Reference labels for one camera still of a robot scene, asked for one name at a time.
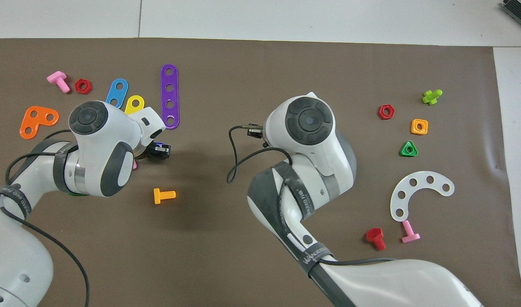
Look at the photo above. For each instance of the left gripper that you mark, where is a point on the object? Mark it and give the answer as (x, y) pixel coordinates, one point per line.
(161, 152)

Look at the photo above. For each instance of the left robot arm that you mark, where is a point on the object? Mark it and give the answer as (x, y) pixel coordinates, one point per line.
(102, 140)

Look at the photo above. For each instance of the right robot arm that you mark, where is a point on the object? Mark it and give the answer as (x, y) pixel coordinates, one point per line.
(324, 145)

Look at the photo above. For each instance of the orange plastic screw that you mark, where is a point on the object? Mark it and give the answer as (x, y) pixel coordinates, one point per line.
(163, 195)

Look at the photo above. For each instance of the red hexagonal plastic nut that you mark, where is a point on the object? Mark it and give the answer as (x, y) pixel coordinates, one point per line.
(380, 112)
(78, 86)

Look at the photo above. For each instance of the pink plastic screw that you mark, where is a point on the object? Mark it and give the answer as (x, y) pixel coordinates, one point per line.
(57, 78)
(409, 232)

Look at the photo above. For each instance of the red plastic screw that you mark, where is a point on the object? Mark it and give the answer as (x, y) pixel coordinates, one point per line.
(374, 235)

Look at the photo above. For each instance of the green triangular plastic nut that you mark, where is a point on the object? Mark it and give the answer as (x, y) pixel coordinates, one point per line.
(404, 152)

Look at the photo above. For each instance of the orange square plastic nut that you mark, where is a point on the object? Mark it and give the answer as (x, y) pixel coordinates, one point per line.
(414, 127)

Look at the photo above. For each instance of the green plastic screw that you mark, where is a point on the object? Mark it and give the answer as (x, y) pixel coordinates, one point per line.
(431, 97)

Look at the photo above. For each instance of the yellow plastic strip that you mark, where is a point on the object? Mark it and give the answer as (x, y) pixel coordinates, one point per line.
(130, 109)

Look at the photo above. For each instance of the purple four-hole plastic strip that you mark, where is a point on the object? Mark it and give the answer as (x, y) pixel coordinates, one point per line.
(170, 82)

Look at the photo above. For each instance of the blue two-hole plastic strip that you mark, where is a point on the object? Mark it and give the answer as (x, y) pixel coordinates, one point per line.
(114, 99)

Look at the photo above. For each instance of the small green plastic piece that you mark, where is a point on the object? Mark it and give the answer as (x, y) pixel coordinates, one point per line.
(76, 194)

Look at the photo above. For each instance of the orange angled plastic plate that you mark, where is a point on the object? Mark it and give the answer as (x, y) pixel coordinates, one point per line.
(40, 120)

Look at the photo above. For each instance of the white curved plastic strip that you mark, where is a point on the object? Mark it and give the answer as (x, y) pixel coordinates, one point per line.
(400, 187)

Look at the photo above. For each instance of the black stand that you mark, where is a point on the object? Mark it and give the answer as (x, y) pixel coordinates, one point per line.
(520, 9)

